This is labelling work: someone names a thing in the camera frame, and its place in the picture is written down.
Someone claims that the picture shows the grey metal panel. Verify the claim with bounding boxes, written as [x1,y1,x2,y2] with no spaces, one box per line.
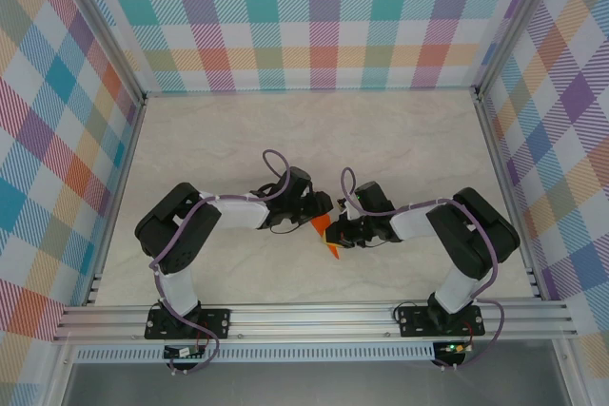
[61,361,572,406]

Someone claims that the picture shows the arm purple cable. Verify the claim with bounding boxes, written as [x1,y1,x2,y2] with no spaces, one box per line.
[150,148,292,376]
[340,166,506,373]

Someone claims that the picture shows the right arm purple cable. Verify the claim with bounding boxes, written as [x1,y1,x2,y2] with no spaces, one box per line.
[340,166,506,373]

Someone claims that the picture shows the orange paper sheet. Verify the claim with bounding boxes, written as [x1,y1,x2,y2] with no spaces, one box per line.
[311,214,344,262]

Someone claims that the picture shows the circuit board with green light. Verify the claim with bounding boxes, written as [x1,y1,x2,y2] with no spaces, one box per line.
[438,340,473,356]

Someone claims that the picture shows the aluminium frame floor rail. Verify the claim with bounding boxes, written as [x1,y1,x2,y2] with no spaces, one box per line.
[142,87,480,99]
[473,87,546,302]
[83,96,148,307]

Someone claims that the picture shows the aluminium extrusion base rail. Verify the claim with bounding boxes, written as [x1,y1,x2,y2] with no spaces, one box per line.
[52,299,580,344]

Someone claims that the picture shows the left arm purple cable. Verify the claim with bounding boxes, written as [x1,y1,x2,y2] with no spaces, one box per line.
[150,148,292,376]

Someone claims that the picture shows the short aluminium frame post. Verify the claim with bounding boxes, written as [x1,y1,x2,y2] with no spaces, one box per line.
[45,342,77,406]
[554,338,589,406]

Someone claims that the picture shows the slotted white cable duct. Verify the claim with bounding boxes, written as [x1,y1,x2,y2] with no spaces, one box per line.
[74,346,438,364]

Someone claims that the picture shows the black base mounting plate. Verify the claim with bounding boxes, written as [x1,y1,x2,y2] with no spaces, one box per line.
[395,304,486,339]
[144,308,233,341]

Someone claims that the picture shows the small black circuit board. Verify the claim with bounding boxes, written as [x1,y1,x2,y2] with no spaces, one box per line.
[163,343,206,360]

